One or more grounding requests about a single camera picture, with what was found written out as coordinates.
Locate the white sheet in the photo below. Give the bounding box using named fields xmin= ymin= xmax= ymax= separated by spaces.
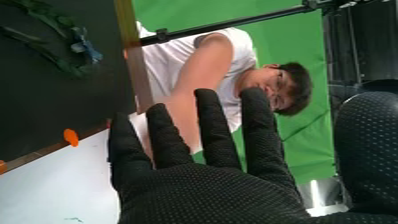
xmin=0 ymin=112 xmax=150 ymax=224

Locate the person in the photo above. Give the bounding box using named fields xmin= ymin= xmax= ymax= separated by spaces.
xmin=133 ymin=21 xmax=316 ymax=156

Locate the black stand pole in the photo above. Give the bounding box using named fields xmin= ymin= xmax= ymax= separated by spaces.
xmin=138 ymin=0 xmax=357 ymax=47

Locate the green sprig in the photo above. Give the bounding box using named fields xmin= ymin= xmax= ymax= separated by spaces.
xmin=8 ymin=0 xmax=76 ymax=38

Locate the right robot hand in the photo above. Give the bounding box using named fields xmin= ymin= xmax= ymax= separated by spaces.
xmin=106 ymin=87 xmax=398 ymax=224

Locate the blue flower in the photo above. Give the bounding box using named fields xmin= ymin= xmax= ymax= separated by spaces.
xmin=0 ymin=25 xmax=106 ymax=79

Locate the dark mat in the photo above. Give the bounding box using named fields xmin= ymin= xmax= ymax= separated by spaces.
xmin=0 ymin=0 xmax=140 ymax=163

